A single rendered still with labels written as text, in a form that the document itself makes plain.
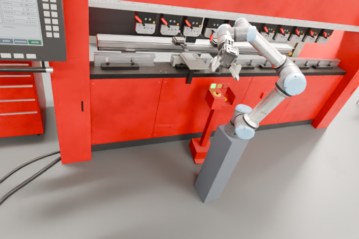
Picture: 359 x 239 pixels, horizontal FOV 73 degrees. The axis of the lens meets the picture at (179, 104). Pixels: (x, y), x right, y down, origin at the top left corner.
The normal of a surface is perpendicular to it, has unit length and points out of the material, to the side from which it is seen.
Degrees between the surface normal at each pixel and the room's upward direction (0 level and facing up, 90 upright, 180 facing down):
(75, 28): 90
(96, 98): 90
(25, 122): 90
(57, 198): 0
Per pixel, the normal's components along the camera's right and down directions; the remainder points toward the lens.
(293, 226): 0.20, -0.79
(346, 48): -0.92, 0.06
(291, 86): -0.04, 0.48
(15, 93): 0.34, 0.62
